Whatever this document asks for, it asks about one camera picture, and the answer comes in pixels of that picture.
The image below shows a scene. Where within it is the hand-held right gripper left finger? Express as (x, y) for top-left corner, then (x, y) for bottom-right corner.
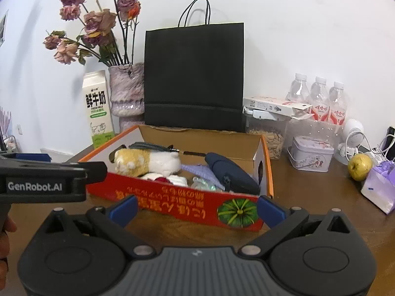
(43, 195), (156, 257)

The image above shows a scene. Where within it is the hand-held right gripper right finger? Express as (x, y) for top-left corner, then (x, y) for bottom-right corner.
(240, 196), (352, 257)

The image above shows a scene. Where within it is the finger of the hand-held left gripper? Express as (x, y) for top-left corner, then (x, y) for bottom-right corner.
(0, 158), (108, 182)
(0, 152), (52, 163)

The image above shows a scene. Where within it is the yellow white plush toy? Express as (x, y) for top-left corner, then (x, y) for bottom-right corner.
(114, 148), (182, 179)

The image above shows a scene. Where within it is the red cardboard box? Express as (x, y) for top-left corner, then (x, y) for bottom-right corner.
(78, 125), (275, 233)

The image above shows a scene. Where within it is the navy blue pouch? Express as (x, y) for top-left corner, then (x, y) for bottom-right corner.
(204, 152), (260, 196)

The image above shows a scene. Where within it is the grey braided cable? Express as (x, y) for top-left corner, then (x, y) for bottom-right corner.
(129, 141), (207, 157)

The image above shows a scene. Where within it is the clear plastic bag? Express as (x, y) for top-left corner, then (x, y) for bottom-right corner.
(191, 175), (218, 191)

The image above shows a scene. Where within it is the purple knit cloth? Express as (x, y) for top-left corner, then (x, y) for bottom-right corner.
(180, 164), (224, 190)

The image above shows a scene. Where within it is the person's left hand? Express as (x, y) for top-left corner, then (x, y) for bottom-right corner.
(0, 215), (18, 266)

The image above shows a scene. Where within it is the white printed tin box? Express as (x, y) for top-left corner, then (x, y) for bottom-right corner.
(287, 135), (336, 172)

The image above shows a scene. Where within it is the clear food container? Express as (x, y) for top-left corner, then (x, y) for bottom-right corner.
(243, 108), (289, 160)

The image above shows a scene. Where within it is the white green milk carton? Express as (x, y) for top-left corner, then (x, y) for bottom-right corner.
(81, 70), (116, 149)

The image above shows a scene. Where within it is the green apple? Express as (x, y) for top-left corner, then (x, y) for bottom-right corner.
(348, 153), (374, 182)

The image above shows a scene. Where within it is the pink marbled vase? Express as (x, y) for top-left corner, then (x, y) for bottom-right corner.
(108, 62), (146, 135)

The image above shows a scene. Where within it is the long white carton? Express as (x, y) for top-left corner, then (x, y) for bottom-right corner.
(242, 96), (313, 118)

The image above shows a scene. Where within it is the purple tissue pack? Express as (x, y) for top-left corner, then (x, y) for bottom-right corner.
(360, 160), (395, 215)

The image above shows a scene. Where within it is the small white fan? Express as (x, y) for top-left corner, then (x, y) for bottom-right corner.
(335, 118), (366, 165)

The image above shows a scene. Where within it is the water bottle red label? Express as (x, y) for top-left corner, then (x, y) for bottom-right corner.
(287, 73), (311, 103)
(309, 76), (329, 121)
(328, 81), (349, 126)

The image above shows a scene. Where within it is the black paper bag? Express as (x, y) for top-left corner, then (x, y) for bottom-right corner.
(144, 0), (245, 133)

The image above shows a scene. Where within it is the dried pink rose bouquet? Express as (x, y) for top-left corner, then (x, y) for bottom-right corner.
(43, 0), (142, 67)

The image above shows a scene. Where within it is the white cable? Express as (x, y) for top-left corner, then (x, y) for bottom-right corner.
(361, 132), (395, 165)

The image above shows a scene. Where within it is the wall picture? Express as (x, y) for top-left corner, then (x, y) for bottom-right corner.
(0, 10), (9, 49)

